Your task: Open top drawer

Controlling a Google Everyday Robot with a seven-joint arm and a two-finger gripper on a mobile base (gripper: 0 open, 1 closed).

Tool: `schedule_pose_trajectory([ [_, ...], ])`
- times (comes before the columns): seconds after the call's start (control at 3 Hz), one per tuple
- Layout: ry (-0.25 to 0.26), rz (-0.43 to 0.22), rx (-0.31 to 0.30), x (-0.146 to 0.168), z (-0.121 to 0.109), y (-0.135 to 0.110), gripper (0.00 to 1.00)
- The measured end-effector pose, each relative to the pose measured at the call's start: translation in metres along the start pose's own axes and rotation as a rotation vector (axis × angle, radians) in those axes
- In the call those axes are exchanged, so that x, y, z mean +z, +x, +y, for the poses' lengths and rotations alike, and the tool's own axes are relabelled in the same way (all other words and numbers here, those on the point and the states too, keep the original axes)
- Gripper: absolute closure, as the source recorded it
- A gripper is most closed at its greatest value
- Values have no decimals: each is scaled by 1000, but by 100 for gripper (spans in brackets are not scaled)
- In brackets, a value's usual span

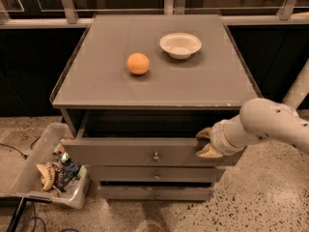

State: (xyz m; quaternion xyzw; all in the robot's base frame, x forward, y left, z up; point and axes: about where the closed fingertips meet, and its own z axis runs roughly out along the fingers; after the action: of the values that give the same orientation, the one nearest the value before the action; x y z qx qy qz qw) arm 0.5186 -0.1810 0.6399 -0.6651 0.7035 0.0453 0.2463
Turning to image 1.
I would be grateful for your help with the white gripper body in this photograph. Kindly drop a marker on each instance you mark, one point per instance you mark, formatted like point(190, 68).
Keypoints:
point(217, 140)

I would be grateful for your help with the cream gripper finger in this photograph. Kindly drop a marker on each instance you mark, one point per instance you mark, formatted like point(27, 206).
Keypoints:
point(204, 134)
point(208, 152)

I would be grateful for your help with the grey top drawer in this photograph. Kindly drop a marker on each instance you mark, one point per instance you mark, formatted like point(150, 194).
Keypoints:
point(145, 138)

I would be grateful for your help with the grey drawer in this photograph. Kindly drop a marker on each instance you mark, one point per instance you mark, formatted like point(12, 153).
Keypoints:
point(156, 193)
point(145, 138)
point(155, 174)

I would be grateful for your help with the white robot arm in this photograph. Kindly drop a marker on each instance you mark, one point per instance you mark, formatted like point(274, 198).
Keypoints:
point(260, 120)

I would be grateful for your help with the grey drawer cabinet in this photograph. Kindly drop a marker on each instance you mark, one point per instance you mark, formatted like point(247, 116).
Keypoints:
point(97, 78)

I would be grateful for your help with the grey bottom drawer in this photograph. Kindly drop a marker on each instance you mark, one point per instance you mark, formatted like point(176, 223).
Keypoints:
point(156, 193)

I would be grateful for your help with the grey middle drawer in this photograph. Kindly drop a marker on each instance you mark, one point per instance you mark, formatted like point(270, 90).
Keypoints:
point(155, 174)

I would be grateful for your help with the white paper bowl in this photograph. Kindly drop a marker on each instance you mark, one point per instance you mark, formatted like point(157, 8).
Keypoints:
point(180, 45)

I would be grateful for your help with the orange ball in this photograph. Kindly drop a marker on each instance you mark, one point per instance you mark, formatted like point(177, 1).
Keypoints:
point(138, 63)

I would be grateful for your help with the blue black snack bag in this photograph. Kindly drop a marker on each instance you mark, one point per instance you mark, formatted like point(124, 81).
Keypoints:
point(65, 176)

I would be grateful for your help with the green snack packet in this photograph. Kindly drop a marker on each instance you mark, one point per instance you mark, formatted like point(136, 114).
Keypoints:
point(65, 159)

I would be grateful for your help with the red soda can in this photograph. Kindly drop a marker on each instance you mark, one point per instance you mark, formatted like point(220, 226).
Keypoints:
point(58, 150)

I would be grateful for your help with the tan crumpled paper bag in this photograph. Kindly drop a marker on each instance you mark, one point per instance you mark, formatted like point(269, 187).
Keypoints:
point(47, 176)

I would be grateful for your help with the clear plastic bin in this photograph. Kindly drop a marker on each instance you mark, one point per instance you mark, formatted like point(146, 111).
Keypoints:
point(28, 182)

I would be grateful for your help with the black metal stand leg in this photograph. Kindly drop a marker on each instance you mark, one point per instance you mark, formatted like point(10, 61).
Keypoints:
point(19, 204)

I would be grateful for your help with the metal window railing frame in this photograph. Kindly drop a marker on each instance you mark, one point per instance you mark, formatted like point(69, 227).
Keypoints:
point(80, 13)

